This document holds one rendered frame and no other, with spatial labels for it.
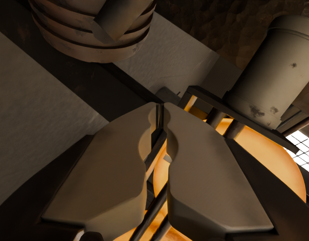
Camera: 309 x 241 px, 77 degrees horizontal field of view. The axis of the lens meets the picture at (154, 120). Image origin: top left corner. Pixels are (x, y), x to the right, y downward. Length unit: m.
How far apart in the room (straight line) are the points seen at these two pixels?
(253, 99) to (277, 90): 0.02
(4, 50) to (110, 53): 0.66
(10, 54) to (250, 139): 0.81
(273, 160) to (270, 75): 0.08
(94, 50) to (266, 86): 0.16
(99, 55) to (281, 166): 0.21
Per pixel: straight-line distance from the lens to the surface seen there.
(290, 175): 0.23
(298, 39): 0.21
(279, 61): 0.20
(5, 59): 0.87
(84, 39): 0.21
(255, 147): 0.22
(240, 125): 0.19
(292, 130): 7.24
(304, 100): 0.43
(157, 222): 0.28
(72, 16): 0.20
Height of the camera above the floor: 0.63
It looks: 9 degrees down
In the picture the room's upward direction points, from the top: 128 degrees clockwise
